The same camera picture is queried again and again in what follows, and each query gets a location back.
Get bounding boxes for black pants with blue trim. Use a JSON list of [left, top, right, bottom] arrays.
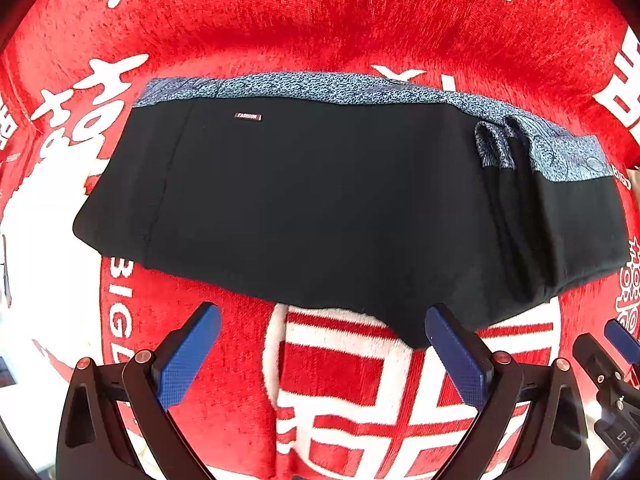
[[72, 71, 632, 351]]

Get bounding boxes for red printed blanket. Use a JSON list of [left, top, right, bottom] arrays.
[[0, 0, 640, 480]]

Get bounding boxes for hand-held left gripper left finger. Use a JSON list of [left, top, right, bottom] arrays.
[[56, 301, 223, 480]]

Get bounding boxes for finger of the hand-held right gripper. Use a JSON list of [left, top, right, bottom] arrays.
[[603, 318, 640, 358], [572, 332, 632, 413]]

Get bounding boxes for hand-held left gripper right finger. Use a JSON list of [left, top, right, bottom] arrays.
[[424, 303, 589, 480]]

